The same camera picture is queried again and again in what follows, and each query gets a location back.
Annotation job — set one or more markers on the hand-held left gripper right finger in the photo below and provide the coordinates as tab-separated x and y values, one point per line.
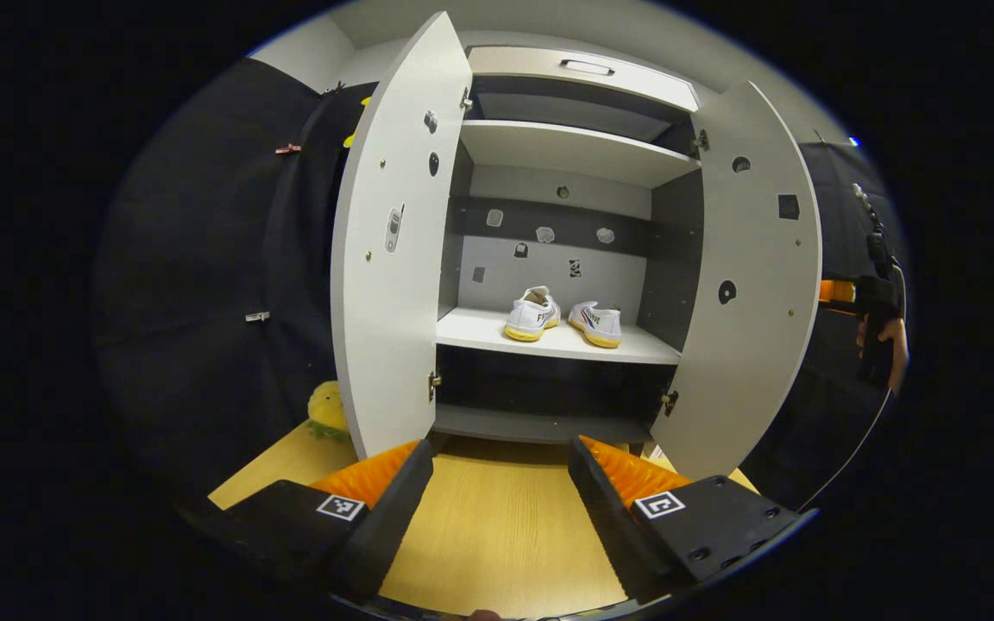
609	526

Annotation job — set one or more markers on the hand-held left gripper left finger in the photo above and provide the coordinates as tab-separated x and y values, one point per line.
385	526

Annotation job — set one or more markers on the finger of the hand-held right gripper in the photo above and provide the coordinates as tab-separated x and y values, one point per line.
838	291

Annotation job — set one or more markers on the white cabinet door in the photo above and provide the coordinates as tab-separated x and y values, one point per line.
747	345
393	302

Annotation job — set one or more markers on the white shoe cabinet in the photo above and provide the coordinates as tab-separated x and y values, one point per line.
549	341

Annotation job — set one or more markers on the white canvas shoe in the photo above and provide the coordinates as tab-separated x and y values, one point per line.
596	326
531	317

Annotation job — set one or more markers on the white cabinet drawer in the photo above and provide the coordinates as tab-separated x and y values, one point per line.
514	67

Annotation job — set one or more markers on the yellow plush toy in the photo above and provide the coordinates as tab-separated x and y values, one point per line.
327	410

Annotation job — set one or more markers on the silver clip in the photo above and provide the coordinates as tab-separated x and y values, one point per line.
257	316

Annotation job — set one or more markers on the red clip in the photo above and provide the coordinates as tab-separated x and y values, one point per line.
287	148

